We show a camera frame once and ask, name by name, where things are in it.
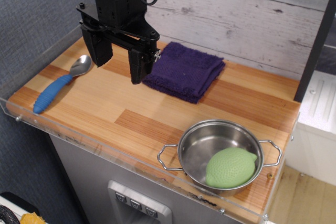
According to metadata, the purple towel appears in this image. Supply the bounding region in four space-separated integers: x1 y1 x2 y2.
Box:
142 42 225 104

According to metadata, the white toy sink unit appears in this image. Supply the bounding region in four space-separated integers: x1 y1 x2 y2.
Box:
285 71 335 185

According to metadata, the black corrugated hose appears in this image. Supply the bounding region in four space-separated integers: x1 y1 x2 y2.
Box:
0 205 20 224

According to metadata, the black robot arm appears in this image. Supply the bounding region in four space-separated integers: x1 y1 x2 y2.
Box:
76 0 161 84

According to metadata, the grey toy fridge cabinet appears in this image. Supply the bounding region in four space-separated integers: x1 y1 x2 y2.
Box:
51 136 238 223

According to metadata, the silver dispenser button panel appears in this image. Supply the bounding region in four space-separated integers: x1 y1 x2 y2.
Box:
108 180 173 223

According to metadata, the stainless steel pot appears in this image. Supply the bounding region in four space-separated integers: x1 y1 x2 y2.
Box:
157 119 283 197

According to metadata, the blue handled metal spoon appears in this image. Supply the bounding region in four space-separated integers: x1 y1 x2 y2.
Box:
33 55 92 114

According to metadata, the green plastic lime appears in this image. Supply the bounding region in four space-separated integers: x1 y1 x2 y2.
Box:
205 147 258 188

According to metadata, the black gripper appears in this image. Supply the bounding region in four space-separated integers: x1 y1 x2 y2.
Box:
77 0 160 84

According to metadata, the clear acrylic table guard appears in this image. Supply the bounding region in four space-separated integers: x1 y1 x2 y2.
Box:
2 39 300 223

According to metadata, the right dark frame post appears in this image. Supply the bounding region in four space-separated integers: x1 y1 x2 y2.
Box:
293 0 335 102

